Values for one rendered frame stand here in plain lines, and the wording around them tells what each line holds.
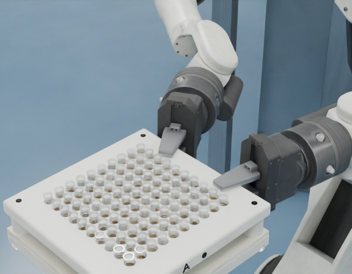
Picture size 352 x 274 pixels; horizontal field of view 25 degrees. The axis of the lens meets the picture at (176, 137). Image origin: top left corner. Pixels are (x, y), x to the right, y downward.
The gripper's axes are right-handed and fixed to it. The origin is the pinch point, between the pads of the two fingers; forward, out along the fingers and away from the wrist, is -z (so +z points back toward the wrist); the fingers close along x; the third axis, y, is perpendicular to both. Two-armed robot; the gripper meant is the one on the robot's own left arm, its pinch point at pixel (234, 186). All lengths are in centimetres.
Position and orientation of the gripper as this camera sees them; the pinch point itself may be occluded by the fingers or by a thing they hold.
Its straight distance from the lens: 105.6
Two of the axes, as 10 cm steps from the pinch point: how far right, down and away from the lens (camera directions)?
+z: 8.1, -3.1, 5.0
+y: -5.9, -4.5, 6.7
